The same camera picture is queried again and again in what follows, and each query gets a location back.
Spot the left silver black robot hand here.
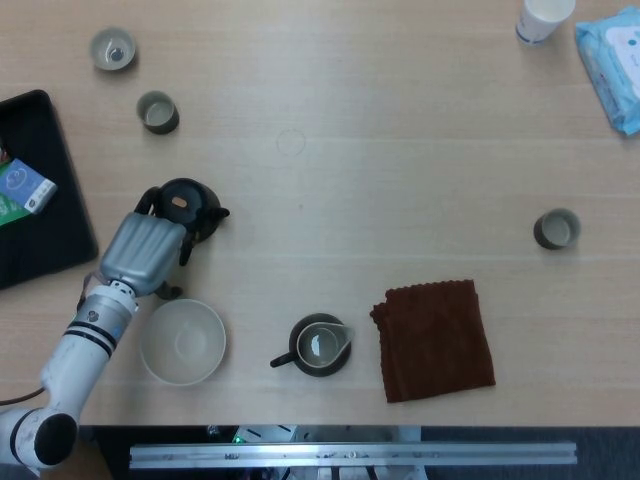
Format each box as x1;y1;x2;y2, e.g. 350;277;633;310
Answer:
99;185;195;301

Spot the dark green teapot with handle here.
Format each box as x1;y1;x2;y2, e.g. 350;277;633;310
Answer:
149;177;231;244

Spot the dark green cylindrical teacup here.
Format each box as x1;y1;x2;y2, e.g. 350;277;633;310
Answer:
136;90;181;136
532;207;583;251

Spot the grey lid cup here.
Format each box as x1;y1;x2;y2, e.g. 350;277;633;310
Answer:
88;26;138;72

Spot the black plastic tray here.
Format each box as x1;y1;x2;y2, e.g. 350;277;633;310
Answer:
0;89;100;291

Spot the cream ceramic bowl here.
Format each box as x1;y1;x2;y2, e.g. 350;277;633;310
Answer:
139;298;227;386

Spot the green packet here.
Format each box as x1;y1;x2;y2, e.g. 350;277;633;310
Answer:
0;193;32;231

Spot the blue white small packet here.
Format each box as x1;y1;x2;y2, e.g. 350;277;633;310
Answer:
0;158;58;215

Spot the dark green pouring pitcher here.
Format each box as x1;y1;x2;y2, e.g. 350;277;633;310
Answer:
269;312;356;380

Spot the brown folded cloth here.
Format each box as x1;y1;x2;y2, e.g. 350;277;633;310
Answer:
369;278;497;404

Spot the white paper cup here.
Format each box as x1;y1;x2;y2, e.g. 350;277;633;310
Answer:
515;0;578;46

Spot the blue wet wipes pack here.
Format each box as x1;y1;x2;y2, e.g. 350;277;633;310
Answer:
574;4;640;136

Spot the dark arm cable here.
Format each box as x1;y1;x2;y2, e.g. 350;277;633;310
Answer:
0;387;47;406

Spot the aluminium rail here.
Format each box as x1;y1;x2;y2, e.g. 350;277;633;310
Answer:
129;440;579;470

